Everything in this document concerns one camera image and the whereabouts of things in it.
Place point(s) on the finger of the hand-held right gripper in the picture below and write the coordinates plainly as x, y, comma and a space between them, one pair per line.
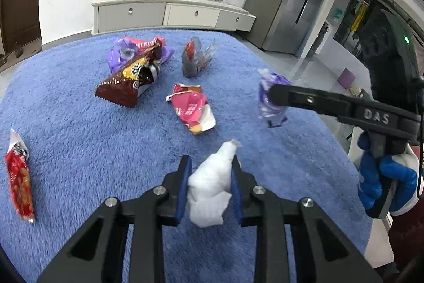
311, 100

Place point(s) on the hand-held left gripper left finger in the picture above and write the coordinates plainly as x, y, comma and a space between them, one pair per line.
184, 185

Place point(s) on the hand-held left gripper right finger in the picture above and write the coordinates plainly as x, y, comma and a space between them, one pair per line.
236, 190

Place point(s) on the white tissue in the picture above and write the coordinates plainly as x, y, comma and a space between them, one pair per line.
208, 183

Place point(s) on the purple and white wrapper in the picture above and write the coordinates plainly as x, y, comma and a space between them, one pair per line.
269, 110

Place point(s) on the pink snack wrapper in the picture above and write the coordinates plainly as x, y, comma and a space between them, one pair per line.
190, 107

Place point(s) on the brown snack bag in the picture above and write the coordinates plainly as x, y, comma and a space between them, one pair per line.
122, 84

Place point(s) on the clear grey plastic wrapper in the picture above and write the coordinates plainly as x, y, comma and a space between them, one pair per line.
192, 66

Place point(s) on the purple and pink wrapper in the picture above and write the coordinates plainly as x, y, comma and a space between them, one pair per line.
116, 55

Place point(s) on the red snack packet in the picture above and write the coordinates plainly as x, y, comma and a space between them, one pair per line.
20, 180

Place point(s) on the person's right forearm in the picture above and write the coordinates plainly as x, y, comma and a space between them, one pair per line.
410, 236

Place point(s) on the person's right hand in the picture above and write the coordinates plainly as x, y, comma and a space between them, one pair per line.
396, 172

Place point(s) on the yellow plastic bag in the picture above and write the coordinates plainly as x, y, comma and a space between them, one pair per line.
354, 91

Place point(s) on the purple waste bin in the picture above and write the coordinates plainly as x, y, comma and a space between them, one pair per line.
346, 79

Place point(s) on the yellow hanging garment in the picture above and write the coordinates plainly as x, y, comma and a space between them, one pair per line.
358, 17

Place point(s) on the blue fluffy blanket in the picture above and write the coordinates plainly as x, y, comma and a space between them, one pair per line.
82, 137

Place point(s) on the white television cabinet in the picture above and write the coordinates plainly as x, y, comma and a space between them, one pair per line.
132, 12

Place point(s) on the dark shoe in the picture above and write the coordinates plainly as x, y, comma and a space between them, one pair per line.
18, 50
2, 60

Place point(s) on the dark brown door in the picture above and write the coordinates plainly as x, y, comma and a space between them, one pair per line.
20, 4

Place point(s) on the green wall dispenser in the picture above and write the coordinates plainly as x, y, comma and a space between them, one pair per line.
338, 14

